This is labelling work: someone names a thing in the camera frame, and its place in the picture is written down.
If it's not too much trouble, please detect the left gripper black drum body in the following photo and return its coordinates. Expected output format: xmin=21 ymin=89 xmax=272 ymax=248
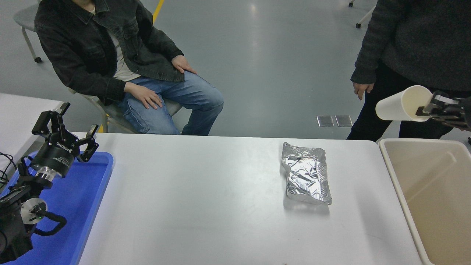
xmin=31 ymin=133 xmax=78 ymax=177

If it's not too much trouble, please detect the white paper cup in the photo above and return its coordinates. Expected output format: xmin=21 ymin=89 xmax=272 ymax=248
xmin=375 ymin=85 xmax=434 ymax=122

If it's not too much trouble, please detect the silver foil tray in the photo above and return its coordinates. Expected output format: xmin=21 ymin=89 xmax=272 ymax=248
xmin=281 ymin=142 xmax=333 ymax=205

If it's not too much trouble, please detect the seated person's right hand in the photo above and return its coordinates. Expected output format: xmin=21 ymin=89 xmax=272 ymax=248
xmin=124 ymin=82 xmax=163 ymax=110

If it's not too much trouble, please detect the standing person's right hand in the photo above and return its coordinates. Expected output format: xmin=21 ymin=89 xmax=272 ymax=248
xmin=353 ymin=82 xmax=375 ymax=100

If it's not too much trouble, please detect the seated person's left hand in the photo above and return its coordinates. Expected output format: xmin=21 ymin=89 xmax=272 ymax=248
xmin=171 ymin=54 xmax=197 ymax=74

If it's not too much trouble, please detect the blue plastic tray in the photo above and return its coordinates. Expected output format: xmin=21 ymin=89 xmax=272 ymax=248
xmin=0 ymin=151 xmax=114 ymax=265

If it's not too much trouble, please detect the standing person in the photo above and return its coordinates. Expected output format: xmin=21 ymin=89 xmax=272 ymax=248
xmin=346 ymin=0 xmax=471 ymax=141

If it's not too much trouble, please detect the large pale beige bin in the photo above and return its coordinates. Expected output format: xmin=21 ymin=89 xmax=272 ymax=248
xmin=378 ymin=138 xmax=471 ymax=265

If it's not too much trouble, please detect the seated person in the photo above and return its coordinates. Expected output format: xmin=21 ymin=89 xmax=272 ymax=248
xmin=34 ymin=0 xmax=224 ymax=136

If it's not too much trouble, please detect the pale chair under seated person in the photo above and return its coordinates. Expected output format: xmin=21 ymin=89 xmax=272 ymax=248
xmin=68 ymin=88 xmax=183 ymax=134

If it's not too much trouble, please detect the grey wheeled chair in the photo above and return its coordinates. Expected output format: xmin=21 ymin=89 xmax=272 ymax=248
xmin=13 ymin=3 xmax=43 ymax=63

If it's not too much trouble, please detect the white wheeled chair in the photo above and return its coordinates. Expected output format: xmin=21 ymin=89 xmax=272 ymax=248
xmin=348 ymin=0 xmax=378 ymax=29

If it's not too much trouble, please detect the thin black cable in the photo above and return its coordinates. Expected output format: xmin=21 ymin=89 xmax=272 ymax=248
xmin=0 ymin=153 xmax=17 ymax=190

